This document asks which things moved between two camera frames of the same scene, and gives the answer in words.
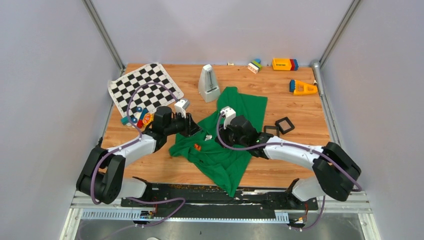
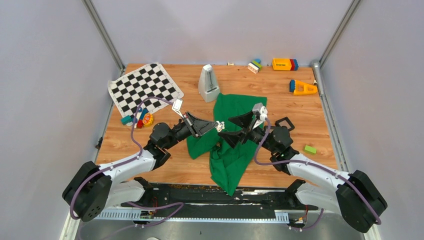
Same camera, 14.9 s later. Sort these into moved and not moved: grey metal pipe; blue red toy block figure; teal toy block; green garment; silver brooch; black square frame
Moved: silver brooch; green garment
Not moved: grey metal pipe; blue red toy block figure; teal toy block; black square frame
